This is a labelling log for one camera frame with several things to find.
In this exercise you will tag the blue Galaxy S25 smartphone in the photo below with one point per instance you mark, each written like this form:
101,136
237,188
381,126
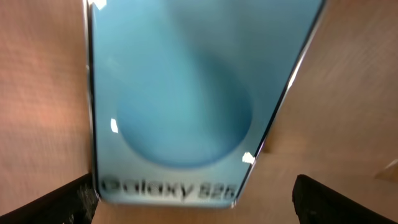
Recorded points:
182,93

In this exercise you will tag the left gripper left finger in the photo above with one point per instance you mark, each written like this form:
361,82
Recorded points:
73,203

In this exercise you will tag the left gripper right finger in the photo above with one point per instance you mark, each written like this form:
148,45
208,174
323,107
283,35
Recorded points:
315,203

